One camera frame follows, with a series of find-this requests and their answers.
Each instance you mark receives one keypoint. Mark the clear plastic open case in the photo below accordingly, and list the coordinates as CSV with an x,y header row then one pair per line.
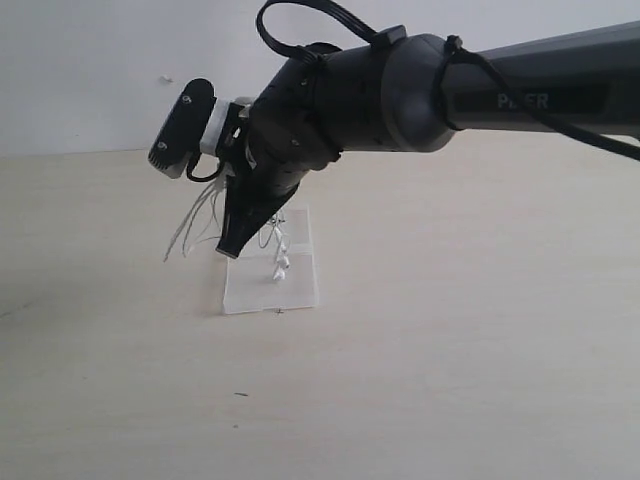
x,y
276,269

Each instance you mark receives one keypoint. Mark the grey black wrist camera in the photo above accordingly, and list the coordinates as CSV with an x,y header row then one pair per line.
x,y
178,141

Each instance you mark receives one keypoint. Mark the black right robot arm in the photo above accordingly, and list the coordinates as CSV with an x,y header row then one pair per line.
x,y
414,96

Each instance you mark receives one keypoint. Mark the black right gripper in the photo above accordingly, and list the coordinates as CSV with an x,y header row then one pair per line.
x,y
267,148

